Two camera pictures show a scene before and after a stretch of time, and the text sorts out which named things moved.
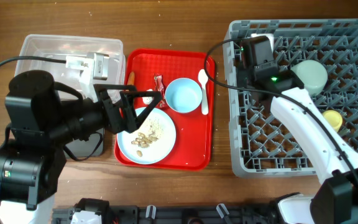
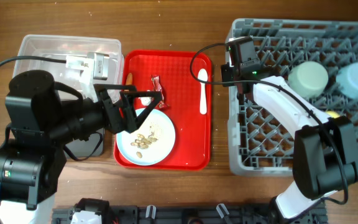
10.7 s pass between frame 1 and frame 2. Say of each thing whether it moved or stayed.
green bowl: stayed
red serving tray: stayed
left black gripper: stayed
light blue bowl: moved
